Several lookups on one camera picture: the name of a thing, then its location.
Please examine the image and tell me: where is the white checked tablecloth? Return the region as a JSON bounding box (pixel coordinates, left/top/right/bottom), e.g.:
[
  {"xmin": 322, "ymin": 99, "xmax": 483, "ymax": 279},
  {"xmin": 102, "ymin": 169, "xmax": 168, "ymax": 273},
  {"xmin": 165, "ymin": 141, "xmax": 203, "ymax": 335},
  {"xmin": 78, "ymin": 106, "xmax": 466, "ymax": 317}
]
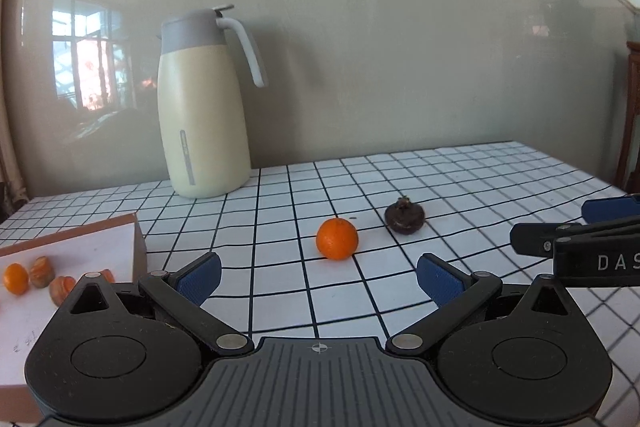
[{"xmin": 1, "ymin": 142, "xmax": 639, "ymax": 426}]

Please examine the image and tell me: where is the carrot piece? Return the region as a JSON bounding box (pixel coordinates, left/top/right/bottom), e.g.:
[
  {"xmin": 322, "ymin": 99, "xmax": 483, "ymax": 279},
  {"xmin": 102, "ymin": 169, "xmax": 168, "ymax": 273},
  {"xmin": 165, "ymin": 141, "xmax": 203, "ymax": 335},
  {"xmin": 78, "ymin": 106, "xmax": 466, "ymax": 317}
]
[{"xmin": 49, "ymin": 275, "xmax": 76, "ymax": 307}]

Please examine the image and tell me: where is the cream thermos jug grey lid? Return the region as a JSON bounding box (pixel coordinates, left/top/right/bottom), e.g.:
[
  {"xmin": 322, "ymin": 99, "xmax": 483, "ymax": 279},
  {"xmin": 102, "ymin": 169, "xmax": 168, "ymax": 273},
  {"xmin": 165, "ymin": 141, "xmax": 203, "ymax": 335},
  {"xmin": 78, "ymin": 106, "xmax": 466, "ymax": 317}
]
[{"xmin": 157, "ymin": 4, "xmax": 268, "ymax": 198}]

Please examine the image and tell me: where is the dark wooden side table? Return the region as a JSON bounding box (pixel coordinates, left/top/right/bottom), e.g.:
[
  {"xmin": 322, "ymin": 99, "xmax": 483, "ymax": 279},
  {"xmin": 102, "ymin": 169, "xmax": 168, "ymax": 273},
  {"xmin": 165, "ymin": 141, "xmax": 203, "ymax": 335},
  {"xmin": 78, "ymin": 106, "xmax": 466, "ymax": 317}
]
[{"xmin": 614, "ymin": 41, "xmax": 639, "ymax": 192}]

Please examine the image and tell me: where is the beige curtain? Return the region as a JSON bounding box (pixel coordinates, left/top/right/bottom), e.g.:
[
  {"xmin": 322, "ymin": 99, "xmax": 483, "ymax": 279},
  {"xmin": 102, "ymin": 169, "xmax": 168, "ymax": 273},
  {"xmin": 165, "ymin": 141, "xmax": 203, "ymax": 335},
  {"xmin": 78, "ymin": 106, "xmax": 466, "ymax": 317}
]
[{"xmin": 0, "ymin": 0, "xmax": 32, "ymax": 223}]

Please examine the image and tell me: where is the carrot chunk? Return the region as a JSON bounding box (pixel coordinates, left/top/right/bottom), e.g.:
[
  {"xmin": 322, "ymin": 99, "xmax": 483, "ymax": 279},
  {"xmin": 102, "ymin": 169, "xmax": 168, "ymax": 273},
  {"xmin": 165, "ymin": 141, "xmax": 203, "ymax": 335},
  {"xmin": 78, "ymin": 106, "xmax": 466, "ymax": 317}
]
[{"xmin": 100, "ymin": 269, "xmax": 115, "ymax": 284}]

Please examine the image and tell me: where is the round orange tangerine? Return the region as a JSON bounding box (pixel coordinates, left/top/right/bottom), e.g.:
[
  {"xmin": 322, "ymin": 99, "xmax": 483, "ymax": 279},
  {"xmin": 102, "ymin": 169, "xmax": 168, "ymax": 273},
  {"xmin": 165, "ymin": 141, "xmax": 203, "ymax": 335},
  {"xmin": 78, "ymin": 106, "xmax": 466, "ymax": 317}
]
[{"xmin": 316, "ymin": 217, "xmax": 359, "ymax": 261}]

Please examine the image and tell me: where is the small tangerine in tray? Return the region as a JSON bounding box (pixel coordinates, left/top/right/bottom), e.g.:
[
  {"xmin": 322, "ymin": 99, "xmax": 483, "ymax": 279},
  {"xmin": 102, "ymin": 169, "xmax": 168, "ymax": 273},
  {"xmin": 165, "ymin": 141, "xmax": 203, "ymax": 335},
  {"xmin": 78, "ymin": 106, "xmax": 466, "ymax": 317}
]
[{"xmin": 3, "ymin": 263, "xmax": 29, "ymax": 296}]

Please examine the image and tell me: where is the dark mangosteen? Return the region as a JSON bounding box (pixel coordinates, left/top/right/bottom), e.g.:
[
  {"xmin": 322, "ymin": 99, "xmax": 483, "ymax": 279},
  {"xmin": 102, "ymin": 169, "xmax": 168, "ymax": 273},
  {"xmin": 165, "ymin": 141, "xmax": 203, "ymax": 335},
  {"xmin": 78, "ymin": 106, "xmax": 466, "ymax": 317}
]
[{"xmin": 384, "ymin": 196, "xmax": 426, "ymax": 235}]

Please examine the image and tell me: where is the brownish fruit in tray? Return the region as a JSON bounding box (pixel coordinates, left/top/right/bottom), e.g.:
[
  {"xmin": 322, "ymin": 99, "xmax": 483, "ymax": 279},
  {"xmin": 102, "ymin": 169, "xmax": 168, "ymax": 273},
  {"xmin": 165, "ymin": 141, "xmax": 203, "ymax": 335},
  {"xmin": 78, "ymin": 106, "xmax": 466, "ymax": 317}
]
[{"xmin": 28, "ymin": 256, "xmax": 55, "ymax": 289}]

